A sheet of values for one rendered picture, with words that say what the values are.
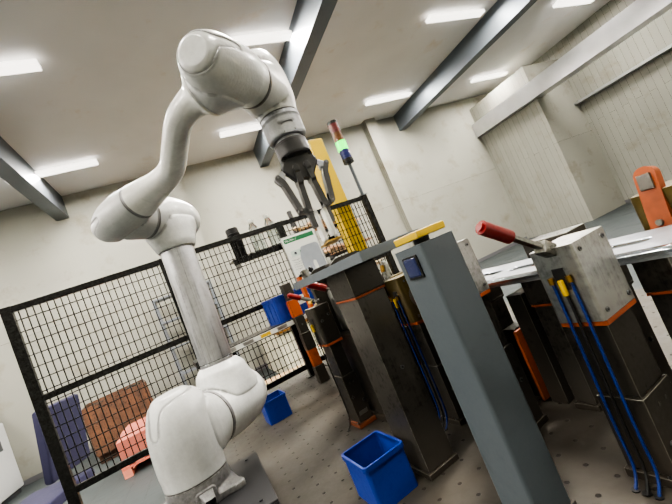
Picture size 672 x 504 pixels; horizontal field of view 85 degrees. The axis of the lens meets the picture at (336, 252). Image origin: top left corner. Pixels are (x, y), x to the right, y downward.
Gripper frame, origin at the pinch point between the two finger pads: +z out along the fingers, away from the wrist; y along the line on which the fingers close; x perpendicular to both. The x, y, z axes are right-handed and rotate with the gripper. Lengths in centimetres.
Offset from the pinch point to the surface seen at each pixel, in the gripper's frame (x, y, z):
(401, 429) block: -1.1, -2.4, 45.9
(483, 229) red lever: -35.5, 9.6, 13.3
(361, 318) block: -4.0, -1.7, 21.3
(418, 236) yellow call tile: -29.0, 3.9, 10.7
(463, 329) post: -29.4, 4.3, 25.4
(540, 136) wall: 617, 772, -106
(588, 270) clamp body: -36.0, 22.0, 24.3
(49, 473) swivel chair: 230, -178, 58
